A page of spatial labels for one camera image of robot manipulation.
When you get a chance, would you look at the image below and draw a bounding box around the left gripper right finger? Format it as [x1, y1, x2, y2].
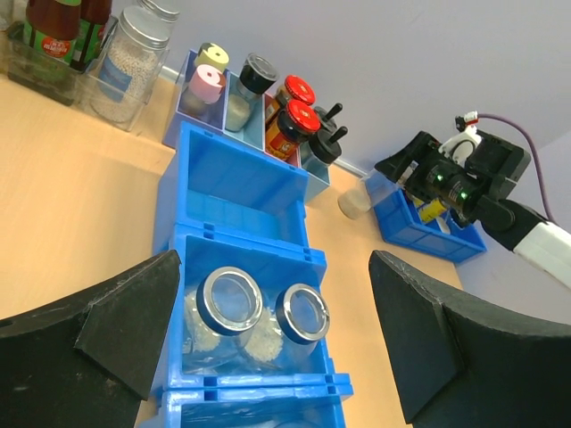
[368, 251, 570, 427]

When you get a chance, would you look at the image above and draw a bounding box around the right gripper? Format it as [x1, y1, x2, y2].
[374, 131, 531, 226]

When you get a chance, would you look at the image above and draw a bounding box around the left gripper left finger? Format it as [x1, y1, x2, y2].
[1, 250, 180, 427]

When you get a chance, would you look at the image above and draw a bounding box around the lidded glass jar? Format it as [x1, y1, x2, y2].
[337, 173, 396, 219]

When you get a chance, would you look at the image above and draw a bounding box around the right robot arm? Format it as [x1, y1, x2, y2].
[375, 131, 570, 287]

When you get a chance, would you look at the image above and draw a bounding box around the blue tray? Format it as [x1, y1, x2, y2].
[365, 171, 487, 264]

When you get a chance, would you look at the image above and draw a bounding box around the yellow label bottle front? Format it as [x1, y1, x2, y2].
[418, 199, 448, 223]

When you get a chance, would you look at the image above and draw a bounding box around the front black dispenser bottle middle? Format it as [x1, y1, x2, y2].
[301, 126, 348, 175]

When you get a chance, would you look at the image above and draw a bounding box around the black dispenser bottle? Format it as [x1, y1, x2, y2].
[301, 126, 348, 175]
[313, 103, 343, 134]

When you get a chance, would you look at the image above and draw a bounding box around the rear black dispenser bottle middle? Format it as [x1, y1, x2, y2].
[313, 103, 343, 134]

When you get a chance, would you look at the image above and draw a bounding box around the front red-lid sauce jar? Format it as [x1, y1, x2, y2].
[265, 99, 321, 161]

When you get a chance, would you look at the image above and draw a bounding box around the red-lid sauce jar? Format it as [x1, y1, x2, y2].
[265, 99, 321, 161]
[275, 75, 316, 107]

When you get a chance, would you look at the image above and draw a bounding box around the rear red-lid sauce jar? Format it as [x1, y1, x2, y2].
[275, 75, 316, 107]

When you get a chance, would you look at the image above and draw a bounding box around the grey-lid salt shaker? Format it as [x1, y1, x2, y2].
[225, 53, 279, 132]

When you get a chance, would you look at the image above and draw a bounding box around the pastel compartment organizer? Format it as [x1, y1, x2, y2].
[162, 48, 334, 207]

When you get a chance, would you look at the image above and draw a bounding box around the pink-cap spice bottle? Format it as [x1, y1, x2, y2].
[180, 64, 226, 118]

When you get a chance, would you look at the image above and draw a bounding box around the yellow-cap spice bottle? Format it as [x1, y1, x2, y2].
[194, 42, 229, 73]

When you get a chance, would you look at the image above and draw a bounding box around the rear silver-lid jar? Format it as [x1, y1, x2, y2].
[133, 0, 180, 34]

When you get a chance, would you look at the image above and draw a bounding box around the silver-lid jar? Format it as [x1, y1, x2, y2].
[90, 4, 170, 125]
[133, 0, 180, 34]

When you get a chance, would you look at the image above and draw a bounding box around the front silver-lid jar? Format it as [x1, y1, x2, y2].
[90, 4, 170, 125]

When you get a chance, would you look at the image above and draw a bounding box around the clear plastic organizer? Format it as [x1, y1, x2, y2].
[1, 21, 167, 132]

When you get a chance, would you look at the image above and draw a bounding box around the rear yellow-cap sauce bottle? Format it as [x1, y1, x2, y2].
[70, 0, 112, 70]

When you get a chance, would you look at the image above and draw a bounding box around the yellow-cap sauce bottle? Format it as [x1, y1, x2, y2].
[70, 0, 112, 70]
[22, 0, 81, 65]

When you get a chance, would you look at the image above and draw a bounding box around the front yellow-cap sauce bottle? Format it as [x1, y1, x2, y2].
[22, 0, 81, 65]

